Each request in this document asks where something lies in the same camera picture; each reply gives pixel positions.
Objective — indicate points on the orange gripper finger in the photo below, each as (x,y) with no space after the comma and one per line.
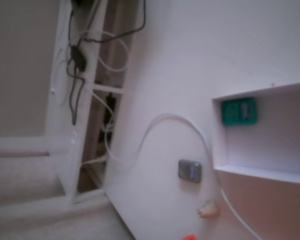
(189,237)

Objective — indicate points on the teal green cube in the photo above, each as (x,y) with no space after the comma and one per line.
(230,112)

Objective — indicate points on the white cardboard box bin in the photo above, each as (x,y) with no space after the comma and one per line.
(265,140)

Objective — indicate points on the small beige bear figurine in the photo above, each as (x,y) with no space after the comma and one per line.
(208,209)

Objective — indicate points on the grey metal block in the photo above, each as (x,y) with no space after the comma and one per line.
(190,171)

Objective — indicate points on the black plug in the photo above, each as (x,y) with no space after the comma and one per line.
(111,101)

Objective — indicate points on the black power adapter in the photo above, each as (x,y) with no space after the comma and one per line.
(78,58)

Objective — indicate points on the white metal frame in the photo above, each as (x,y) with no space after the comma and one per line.
(60,105)

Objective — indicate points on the white horizontal rail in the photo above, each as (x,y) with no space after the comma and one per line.
(15,146)

